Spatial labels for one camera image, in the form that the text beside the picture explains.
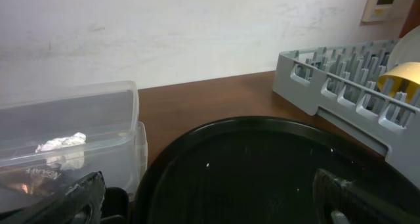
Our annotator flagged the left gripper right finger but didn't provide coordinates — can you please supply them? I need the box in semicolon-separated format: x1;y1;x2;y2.
312;169;419;223

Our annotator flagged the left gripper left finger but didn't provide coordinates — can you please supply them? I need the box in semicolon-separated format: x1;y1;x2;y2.
1;171;106;224

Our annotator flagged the white tissue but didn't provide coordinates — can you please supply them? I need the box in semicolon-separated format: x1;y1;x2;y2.
35;132;87;171

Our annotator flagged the yellow bowl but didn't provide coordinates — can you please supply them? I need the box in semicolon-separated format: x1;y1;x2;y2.
377;62;419;103

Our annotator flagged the grey plate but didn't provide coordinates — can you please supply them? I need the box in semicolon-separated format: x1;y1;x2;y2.
387;26;420;71

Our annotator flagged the grey dishwasher rack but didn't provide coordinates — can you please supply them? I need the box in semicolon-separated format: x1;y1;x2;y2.
273;40;419;186

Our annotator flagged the clear plastic storage bin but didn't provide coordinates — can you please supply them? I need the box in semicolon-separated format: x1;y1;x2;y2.
1;81;148;213

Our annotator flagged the round black serving tray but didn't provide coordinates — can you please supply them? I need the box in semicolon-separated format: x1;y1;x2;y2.
133;116;419;223

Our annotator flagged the beige wall panel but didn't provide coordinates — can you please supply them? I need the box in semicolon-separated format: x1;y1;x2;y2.
361;0;401;23

